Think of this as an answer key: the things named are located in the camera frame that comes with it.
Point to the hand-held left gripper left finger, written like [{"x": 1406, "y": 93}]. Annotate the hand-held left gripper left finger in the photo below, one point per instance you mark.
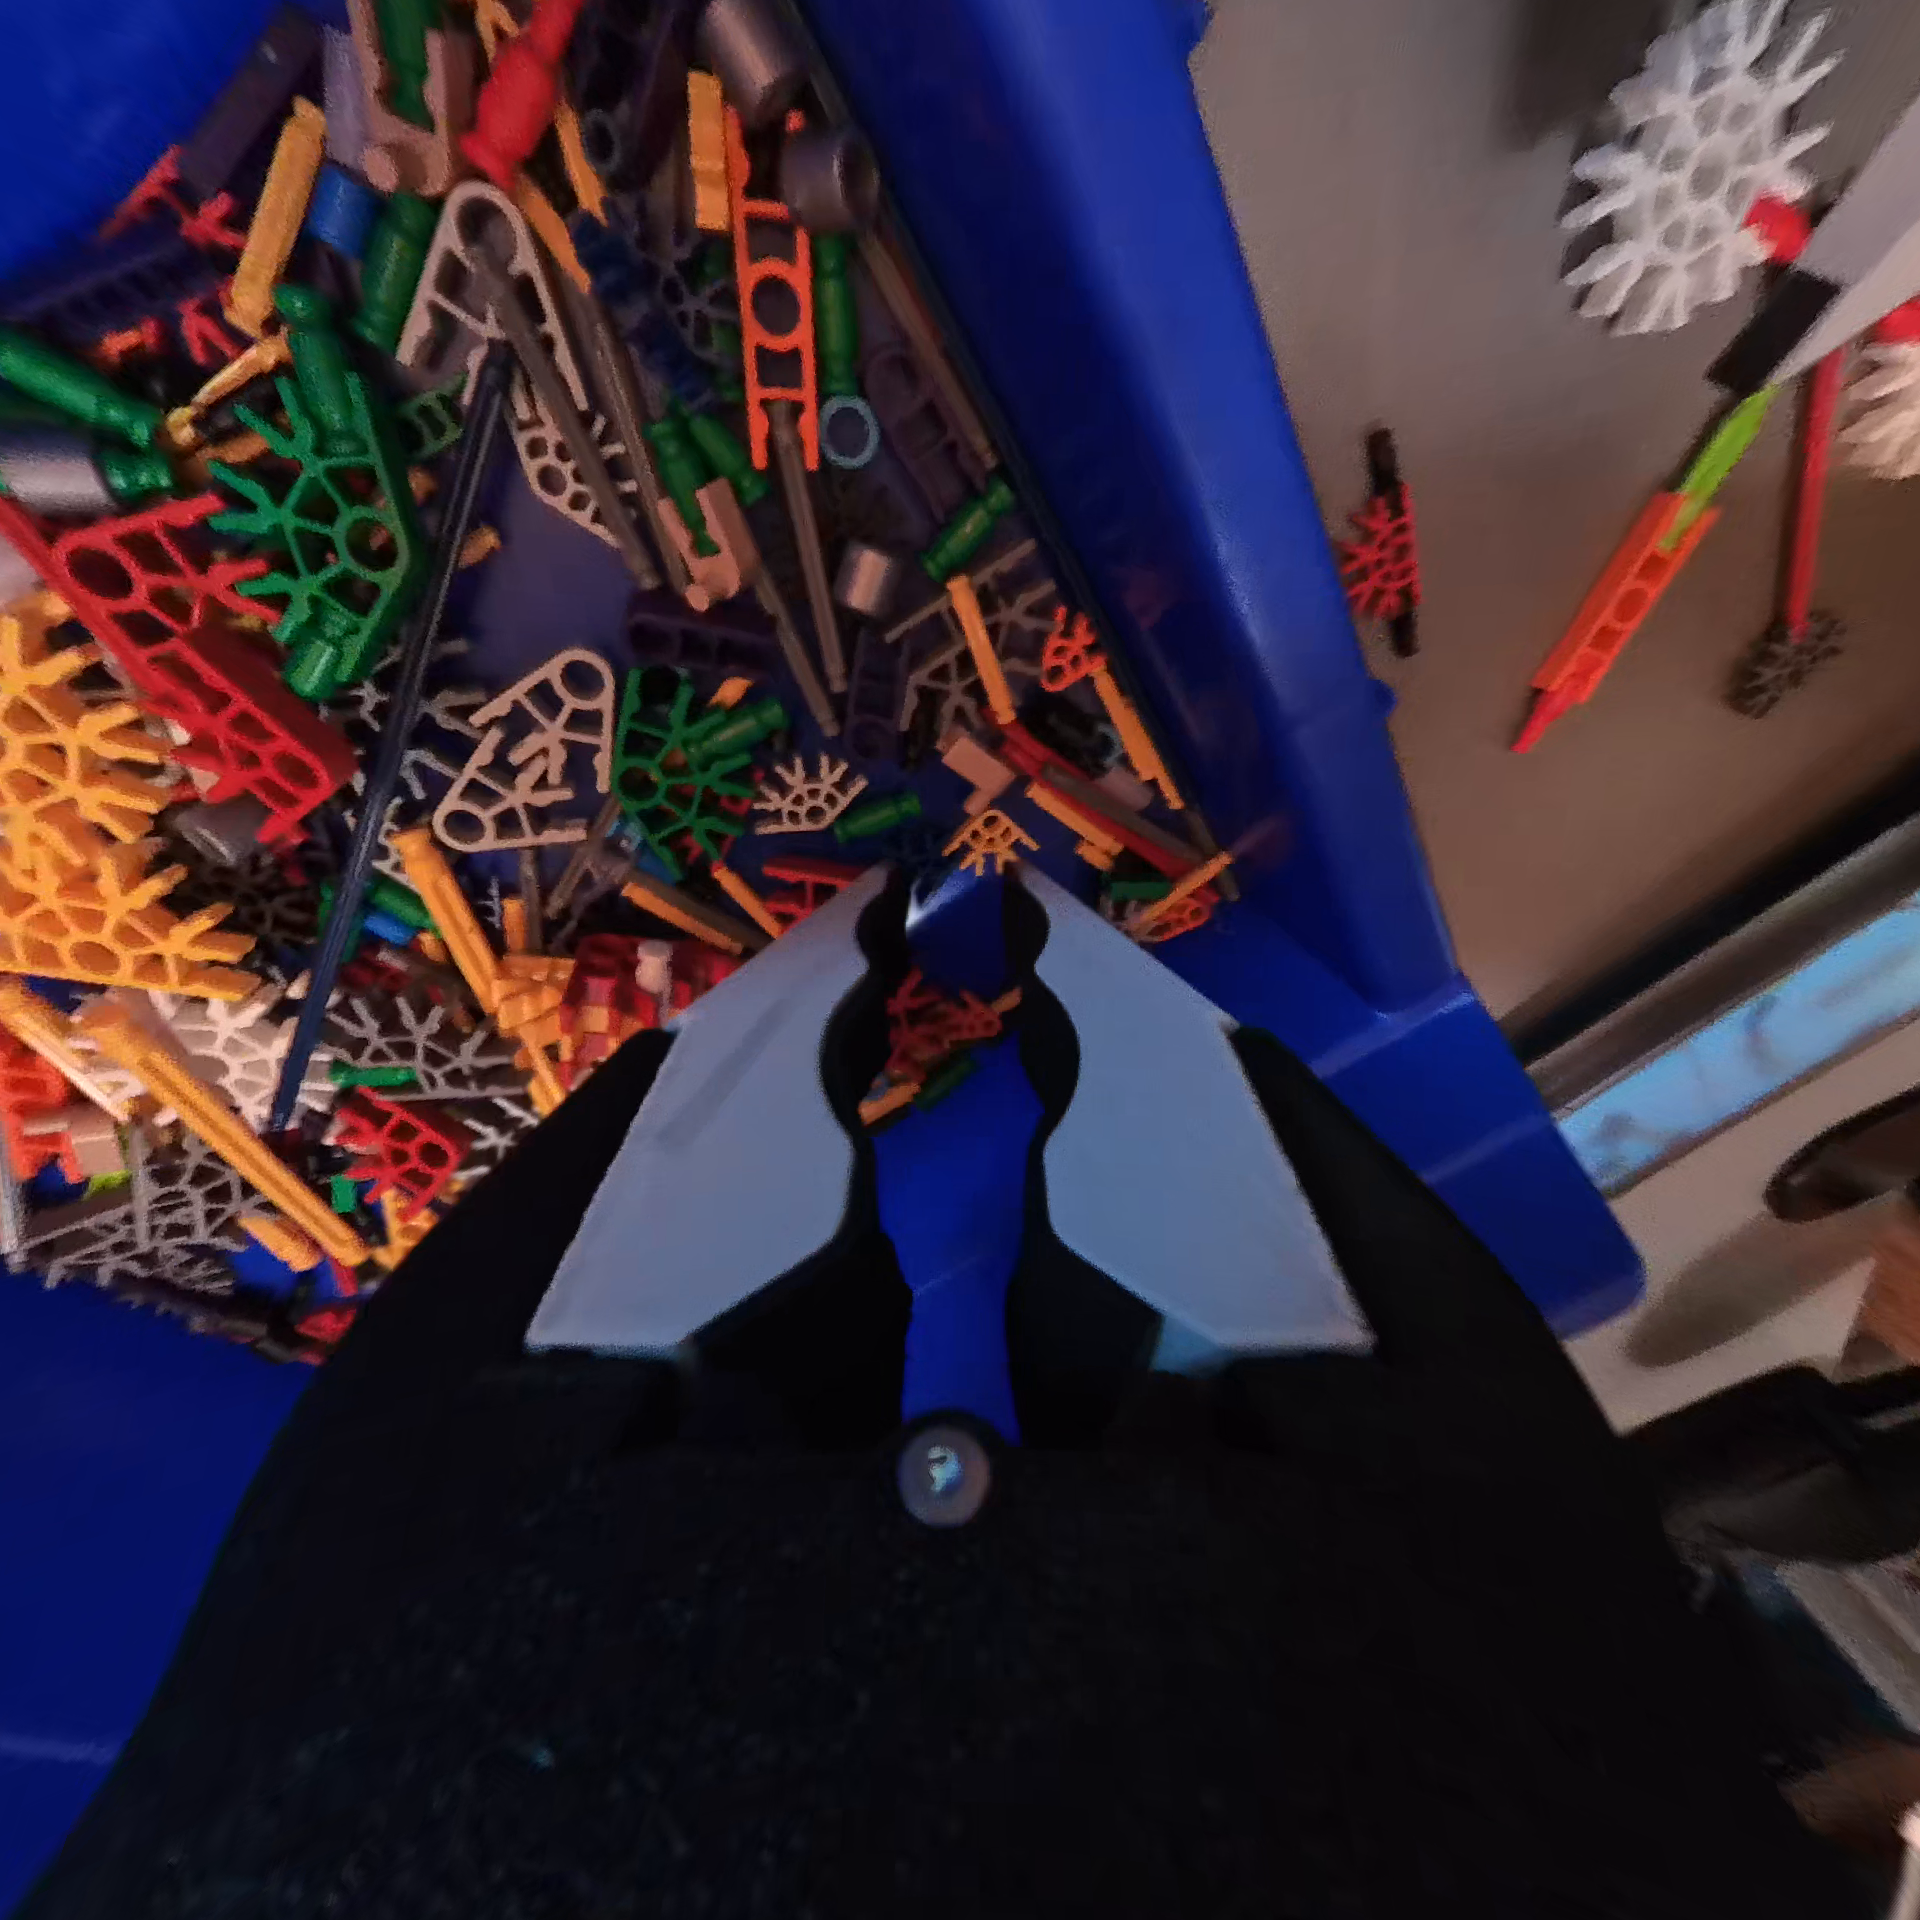
[{"x": 701, "y": 1181}]

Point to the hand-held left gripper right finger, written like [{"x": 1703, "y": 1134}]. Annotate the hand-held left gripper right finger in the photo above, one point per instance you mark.
[{"x": 1201, "y": 1181}]

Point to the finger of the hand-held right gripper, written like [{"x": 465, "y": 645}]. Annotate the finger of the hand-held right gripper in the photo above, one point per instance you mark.
[{"x": 1875, "y": 260}]

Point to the toy rod and connector assembly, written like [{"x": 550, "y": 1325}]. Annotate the toy rod and connector assembly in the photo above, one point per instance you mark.
[{"x": 1680, "y": 163}]

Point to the red connector with black rod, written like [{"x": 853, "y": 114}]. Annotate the red connector with black rod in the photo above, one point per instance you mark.
[{"x": 1380, "y": 551}]

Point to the pile of colourful toy pieces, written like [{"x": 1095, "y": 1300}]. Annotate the pile of colourful toy pieces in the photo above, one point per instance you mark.
[{"x": 454, "y": 601}]

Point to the blue plastic bin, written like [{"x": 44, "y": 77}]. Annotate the blue plastic bin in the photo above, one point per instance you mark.
[{"x": 1074, "y": 378}]

